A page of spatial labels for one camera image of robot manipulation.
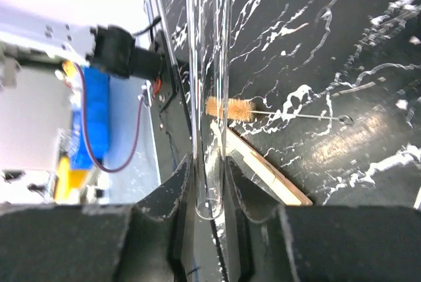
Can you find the wooden test tube clamp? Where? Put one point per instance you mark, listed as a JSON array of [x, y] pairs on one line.
[[280, 186]]

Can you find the brown test tube brush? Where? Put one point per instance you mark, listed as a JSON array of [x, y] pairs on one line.
[[245, 111]]

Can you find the clear glass test tube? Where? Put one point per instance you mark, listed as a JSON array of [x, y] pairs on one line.
[[209, 29]]

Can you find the blue box outside enclosure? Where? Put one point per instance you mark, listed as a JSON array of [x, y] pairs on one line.
[[97, 119]]

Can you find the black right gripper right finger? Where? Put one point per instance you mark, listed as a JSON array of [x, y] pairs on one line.
[[269, 241]]

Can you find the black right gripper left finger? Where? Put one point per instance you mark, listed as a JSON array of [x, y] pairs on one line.
[[151, 240]]

